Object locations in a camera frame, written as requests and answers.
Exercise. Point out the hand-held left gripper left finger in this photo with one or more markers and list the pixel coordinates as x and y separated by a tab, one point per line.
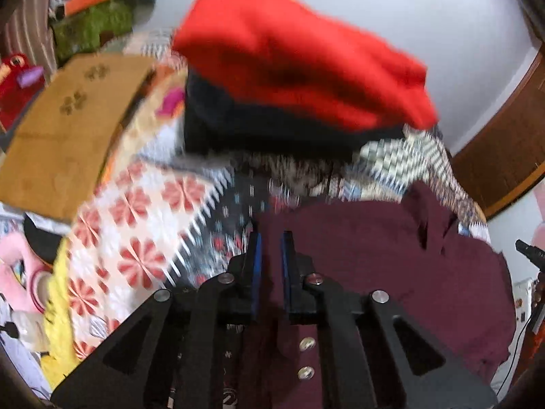
255	264

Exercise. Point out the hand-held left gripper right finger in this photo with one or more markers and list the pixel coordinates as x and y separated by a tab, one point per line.
286	264

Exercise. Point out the maroon button shirt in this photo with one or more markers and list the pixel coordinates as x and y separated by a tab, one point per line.
374	255

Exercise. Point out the patchwork bedspread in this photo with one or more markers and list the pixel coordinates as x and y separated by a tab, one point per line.
140	221

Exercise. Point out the folded black garment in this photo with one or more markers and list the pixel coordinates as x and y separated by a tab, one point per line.
264	132

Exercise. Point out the folded red garment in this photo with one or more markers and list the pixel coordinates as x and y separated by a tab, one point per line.
298	64

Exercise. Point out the yellow cloth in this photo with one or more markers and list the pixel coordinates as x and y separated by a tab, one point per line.
59	328

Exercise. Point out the pink plush pillow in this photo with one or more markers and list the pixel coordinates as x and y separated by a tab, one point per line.
17	264

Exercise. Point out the white suitcase with stickers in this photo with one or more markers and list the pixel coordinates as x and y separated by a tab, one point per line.
521	302

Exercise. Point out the dark metal stand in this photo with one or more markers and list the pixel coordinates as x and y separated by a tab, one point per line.
530	253

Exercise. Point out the wooden door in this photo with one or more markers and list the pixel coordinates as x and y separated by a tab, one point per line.
511	149

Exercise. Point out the green patterned cloth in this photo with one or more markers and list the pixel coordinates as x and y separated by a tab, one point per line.
89	30

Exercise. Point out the red plush toy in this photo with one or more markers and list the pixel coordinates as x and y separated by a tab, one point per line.
12	89

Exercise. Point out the striped red curtain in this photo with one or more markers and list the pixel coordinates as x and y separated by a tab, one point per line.
25	30

